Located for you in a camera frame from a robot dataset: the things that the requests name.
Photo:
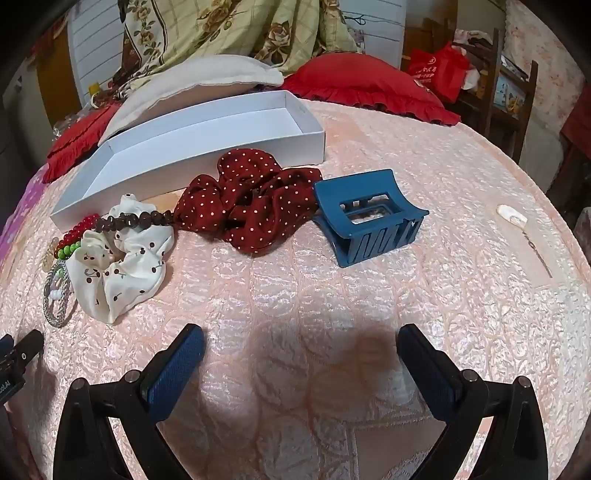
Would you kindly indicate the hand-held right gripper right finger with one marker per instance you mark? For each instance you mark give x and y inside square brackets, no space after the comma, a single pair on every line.
[429,374]

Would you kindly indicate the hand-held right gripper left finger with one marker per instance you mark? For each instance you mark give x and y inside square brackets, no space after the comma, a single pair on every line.
[178,369]

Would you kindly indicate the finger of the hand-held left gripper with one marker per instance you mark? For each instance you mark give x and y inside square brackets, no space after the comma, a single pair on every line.
[27,348]

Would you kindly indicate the white cherry print scrunchie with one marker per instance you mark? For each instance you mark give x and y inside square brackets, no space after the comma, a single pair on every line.
[124,272]

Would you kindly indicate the blue hair claw clip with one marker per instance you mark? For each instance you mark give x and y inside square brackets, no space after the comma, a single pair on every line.
[369,244]

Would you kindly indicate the red polka dot scrunchie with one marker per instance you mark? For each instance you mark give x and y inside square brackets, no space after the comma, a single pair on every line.
[258,217]

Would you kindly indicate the white cardboard box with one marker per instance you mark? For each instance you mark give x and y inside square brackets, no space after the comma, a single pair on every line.
[161,157]

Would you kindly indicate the purple flowered blanket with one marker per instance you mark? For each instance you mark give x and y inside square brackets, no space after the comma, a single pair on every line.
[18,217]

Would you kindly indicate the pale-topped metal hairpin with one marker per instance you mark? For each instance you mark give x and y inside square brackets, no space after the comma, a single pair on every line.
[510,214]

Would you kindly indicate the red ruffled pillow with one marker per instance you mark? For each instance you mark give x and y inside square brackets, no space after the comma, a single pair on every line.
[78,138]
[360,87]

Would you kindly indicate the clear plastic bag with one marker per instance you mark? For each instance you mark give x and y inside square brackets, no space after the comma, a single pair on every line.
[71,120]

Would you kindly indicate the small yellow box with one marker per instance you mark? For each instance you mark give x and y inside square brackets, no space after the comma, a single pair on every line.
[94,88]

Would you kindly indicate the red cloth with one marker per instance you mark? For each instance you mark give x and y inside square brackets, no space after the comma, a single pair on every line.
[577,138]

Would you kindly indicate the grey pillow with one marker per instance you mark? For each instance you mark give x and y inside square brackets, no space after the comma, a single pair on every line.
[184,87]

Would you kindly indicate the dark wooden chair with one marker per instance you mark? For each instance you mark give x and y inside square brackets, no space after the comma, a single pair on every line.
[526,92]

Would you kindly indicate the red shopping bag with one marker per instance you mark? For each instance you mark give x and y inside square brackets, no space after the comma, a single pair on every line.
[438,74]

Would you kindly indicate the floral patterned quilt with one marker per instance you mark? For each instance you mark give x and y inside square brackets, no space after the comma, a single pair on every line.
[221,27]

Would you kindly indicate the pink floral cloth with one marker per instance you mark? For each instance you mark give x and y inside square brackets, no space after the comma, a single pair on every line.
[545,46]

